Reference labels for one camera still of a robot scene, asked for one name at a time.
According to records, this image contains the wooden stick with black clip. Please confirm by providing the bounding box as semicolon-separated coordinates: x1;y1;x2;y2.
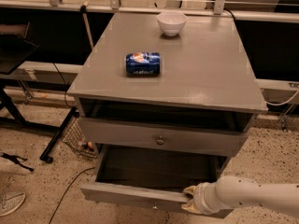
80;1;94;50

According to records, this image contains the white bowl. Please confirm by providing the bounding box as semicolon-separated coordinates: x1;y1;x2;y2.
157;11;187;36

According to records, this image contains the white cable at right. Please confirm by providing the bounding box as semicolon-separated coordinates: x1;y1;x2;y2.
265;89;299;107

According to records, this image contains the grey drawer cabinet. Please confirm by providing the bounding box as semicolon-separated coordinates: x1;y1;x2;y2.
66;11;269;179

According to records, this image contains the black floor cable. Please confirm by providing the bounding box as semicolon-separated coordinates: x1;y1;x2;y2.
48;166;96;224

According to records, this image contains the black clamp on floor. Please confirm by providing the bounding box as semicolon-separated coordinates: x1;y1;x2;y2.
0;152;34;172

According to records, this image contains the blue soda can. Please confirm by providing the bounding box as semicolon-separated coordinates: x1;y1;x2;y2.
124;52;161;76

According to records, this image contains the white sneaker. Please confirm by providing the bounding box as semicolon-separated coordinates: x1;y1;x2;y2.
0;191;26;217

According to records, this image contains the black table stand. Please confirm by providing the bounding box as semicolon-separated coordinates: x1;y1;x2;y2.
0;23;76;163

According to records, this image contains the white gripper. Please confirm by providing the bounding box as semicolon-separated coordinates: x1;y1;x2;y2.
181;182;223;215

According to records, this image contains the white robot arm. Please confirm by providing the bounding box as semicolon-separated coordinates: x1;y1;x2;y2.
181;175;299;217

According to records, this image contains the wire mesh basket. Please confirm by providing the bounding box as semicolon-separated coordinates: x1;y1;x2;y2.
62;118;96;161

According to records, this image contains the grey top drawer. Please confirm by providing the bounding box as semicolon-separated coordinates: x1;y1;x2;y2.
78;118;248;157

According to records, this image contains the grey drawer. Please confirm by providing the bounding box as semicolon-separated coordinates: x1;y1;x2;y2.
78;118;248;157
81;144;230;213

